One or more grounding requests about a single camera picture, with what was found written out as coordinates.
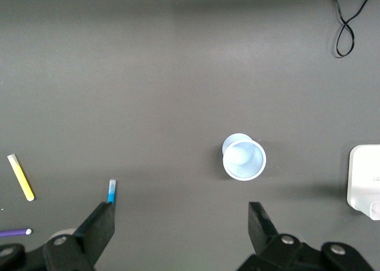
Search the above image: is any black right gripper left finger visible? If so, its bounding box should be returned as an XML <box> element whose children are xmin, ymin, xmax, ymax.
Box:
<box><xmin>0</xmin><ymin>201</ymin><xmax>116</xmax><ymax>271</ymax></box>

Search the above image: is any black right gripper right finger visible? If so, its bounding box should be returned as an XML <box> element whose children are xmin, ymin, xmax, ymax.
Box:
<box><xmin>237</xmin><ymin>201</ymin><xmax>375</xmax><ymax>271</ymax></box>

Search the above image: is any blue marker with clear cap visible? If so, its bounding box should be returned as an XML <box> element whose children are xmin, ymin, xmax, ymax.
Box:
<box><xmin>106</xmin><ymin>179</ymin><xmax>117</xmax><ymax>205</ymax></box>

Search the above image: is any light blue plastic cup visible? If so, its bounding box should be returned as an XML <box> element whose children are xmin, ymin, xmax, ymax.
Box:
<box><xmin>221</xmin><ymin>133</ymin><xmax>267</xmax><ymax>181</ymax></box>

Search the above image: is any purple marker with white tip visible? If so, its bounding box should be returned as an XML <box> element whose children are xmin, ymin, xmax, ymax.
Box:
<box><xmin>0</xmin><ymin>228</ymin><xmax>33</xmax><ymax>238</ymax></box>

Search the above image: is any yellow marker with clear cap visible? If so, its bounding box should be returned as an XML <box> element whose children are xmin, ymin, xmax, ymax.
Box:
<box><xmin>7</xmin><ymin>153</ymin><xmax>35</xmax><ymax>201</ymax></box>

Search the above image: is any white plastic box device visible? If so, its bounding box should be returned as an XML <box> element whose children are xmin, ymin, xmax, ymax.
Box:
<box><xmin>346</xmin><ymin>144</ymin><xmax>380</xmax><ymax>221</ymax></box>

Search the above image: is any thin black cable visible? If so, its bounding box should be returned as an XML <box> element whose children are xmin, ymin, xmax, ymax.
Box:
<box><xmin>308</xmin><ymin>0</ymin><xmax>380</xmax><ymax>59</ymax></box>

